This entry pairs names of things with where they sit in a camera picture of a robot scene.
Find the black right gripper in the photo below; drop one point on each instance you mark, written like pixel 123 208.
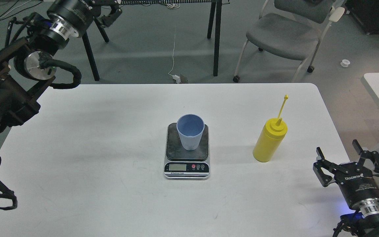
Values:
pixel 357 187

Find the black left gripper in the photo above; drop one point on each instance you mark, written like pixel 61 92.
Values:
pixel 71 18

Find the yellow squeeze bottle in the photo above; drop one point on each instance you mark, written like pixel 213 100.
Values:
pixel 272 134

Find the blue ribbed plastic cup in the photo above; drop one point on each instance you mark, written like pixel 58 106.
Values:
pixel 190 128

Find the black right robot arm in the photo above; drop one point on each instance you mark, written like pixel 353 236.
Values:
pixel 355 223

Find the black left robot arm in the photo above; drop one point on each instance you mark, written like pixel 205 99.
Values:
pixel 27 66

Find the digital kitchen scale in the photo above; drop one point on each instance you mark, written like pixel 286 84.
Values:
pixel 181 164

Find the white power adapter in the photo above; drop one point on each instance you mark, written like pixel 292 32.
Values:
pixel 180 79

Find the black-legged background table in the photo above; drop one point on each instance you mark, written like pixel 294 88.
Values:
pixel 214 18

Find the white spool on floor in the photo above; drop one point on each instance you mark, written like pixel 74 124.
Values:
pixel 345 63

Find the grey office chair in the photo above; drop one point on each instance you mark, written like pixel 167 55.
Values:
pixel 289 38

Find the black cabinet in corner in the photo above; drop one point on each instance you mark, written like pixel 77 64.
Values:
pixel 366 12

